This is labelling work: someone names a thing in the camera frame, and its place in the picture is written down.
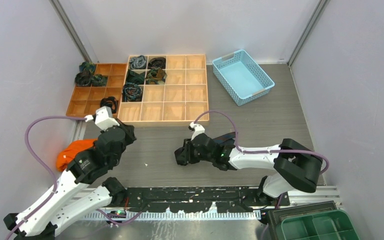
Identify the green plastic bin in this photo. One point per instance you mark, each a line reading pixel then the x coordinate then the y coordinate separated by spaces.
pixel 327 225

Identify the dark brown rolled tie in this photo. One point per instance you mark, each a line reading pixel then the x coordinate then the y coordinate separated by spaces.
pixel 157 62

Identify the dark green rolled tie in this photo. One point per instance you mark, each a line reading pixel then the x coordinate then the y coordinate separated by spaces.
pixel 135 77

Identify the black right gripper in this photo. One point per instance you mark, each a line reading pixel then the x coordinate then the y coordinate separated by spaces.
pixel 186 155

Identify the dark orange wooden compartment tray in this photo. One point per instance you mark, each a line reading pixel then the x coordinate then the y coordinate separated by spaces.
pixel 86 100

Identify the light blue plastic basket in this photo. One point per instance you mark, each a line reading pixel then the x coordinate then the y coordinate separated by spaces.
pixel 242 77

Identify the dark striped rolled tie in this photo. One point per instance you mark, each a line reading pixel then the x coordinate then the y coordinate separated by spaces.
pixel 83 79

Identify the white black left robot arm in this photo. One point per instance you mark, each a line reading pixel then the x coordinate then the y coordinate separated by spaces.
pixel 51 214

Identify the teal patterned rolled tie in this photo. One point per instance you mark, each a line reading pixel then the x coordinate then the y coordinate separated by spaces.
pixel 87 66

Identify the green patterned rolled tie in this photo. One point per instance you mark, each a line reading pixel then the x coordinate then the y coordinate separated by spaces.
pixel 156 76

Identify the orange cloth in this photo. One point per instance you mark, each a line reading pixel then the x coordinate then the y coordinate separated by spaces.
pixel 69 153

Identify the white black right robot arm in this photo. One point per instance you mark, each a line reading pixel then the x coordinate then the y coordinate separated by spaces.
pixel 296 168

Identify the green dotted rolled tie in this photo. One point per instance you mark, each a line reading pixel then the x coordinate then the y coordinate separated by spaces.
pixel 99 80

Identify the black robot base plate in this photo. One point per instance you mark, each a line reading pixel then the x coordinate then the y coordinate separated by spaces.
pixel 226 199

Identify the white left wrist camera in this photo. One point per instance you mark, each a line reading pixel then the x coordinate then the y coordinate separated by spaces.
pixel 103 118

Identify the light wooden compartment tray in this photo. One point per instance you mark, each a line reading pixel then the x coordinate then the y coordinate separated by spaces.
pixel 179 101

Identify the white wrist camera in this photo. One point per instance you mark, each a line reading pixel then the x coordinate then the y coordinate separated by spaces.
pixel 103 118
pixel 196 129

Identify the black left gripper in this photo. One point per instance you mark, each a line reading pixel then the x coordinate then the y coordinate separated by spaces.
pixel 131 134

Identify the black rolled tie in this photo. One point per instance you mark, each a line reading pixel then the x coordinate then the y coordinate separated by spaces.
pixel 110 102

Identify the navy brown striped tie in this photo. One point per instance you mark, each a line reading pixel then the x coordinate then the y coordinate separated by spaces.
pixel 228 146

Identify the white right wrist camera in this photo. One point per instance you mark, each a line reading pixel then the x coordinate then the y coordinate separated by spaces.
pixel 196 129

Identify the blue paisley rolled tie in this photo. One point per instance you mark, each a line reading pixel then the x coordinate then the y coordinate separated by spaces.
pixel 132 92

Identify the grey blue rolled tie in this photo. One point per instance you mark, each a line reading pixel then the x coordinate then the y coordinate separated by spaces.
pixel 138 62

